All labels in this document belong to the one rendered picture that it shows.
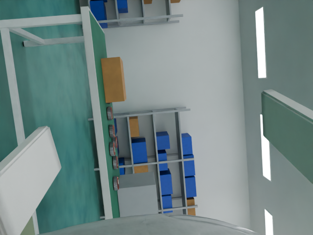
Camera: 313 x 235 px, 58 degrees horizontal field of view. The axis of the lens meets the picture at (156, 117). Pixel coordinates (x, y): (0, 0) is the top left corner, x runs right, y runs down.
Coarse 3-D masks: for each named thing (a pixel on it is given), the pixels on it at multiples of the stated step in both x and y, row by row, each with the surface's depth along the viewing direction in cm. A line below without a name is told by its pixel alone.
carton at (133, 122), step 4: (132, 120) 556; (136, 120) 557; (132, 124) 557; (136, 124) 558; (132, 128) 558; (136, 128) 559; (132, 132) 559; (136, 132) 560; (132, 136) 560; (136, 136) 560
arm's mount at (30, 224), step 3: (30, 219) 37; (27, 222) 36; (30, 222) 37; (27, 225) 36; (30, 225) 37; (33, 225) 37; (24, 228) 35; (27, 228) 36; (30, 228) 37; (33, 228) 37; (24, 231) 35; (27, 231) 36; (30, 231) 36; (33, 231) 37; (21, 234) 34; (24, 234) 35; (27, 234) 36; (30, 234) 36; (33, 234) 37
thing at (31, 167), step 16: (48, 128) 17; (32, 144) 15; (48, 144) 17; (16, 160) 13; (32, 160) 14; (48, 160) 16; (0, 176) 12; (16, 176) 13; (32, 176) 14; (48, 176) 16; (0, 192) 11; (16, 192) 12; (32, 192) 14; (0, 208) 11; (16, 208) 12; (32, 208) 14; (0, 224) 11; (16, 224) 12
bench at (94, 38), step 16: (48, 16) 185; (64, 16) 186; (80, 16) 186; (0, 32) 185; (16, 32) 203; (96, 32) 212; (96, 48) 203; (96, 64) 194; (96, 80) 188; (16, 96) 190; (96, 96) 189; (16, 112) 191; (96, 112) 191; (16, 128) 192; (96, 128) 192; (96, 144) 193; (112, 176) 222; (112, 192) 213; (112, 208) 203
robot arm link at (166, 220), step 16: (80, 224) 24; (96, 224) 23; (112, 224) 23; (128, 224) 22; (144, 224) 22; (160, 224) 22; (176, 224) 22; (192, 224) 22; (208, 224) 22; (224, 224) 23
